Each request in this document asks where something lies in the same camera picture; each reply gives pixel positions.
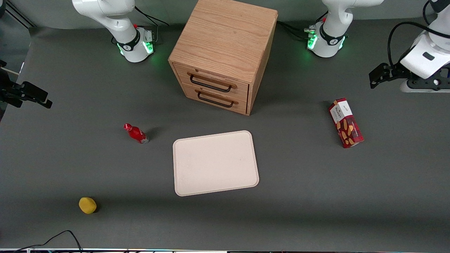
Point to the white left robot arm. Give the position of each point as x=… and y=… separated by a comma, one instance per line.
x=334, y=24

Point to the beige rectangular tray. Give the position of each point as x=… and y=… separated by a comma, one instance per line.
x=215, y=163

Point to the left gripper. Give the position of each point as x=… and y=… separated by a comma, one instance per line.
x=394, y=70

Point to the wooden drawer cabinet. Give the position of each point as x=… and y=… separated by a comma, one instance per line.
x=225, y=38

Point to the red tartan cookie box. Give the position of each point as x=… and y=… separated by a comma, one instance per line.
x=347, y=125

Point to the wooden drawer front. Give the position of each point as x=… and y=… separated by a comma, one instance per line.
x=242, y=89
x=242, y=105

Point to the yellow round sponge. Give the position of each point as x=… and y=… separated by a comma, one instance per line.
x=87, y=205

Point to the small red bottle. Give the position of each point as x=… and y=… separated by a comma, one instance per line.
x=136, y=133

